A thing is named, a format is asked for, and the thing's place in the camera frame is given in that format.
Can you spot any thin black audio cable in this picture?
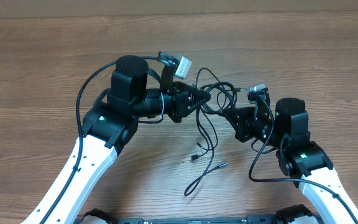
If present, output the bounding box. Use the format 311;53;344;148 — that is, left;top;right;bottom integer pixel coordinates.
183;67;229;197

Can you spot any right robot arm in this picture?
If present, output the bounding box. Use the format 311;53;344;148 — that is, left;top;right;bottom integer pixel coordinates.
222;93;358;223

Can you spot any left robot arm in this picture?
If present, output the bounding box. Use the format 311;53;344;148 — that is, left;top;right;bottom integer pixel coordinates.
24;52;211;223

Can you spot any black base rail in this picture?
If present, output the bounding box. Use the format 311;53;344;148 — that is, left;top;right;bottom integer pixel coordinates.
115;214;285;224

